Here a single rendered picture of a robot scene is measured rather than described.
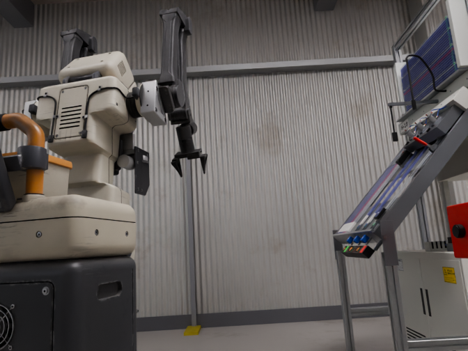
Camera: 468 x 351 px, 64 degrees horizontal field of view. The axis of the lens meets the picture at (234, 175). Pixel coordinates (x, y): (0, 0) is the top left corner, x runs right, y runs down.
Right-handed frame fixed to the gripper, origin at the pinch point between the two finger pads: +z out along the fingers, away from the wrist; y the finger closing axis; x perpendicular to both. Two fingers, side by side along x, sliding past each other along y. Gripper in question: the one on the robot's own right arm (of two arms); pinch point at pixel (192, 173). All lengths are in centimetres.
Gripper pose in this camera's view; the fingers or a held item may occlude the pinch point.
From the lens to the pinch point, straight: 154.4
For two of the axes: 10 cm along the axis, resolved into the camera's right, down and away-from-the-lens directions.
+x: -1.0, 2.8, -9.6
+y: -9.8, 1.4, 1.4
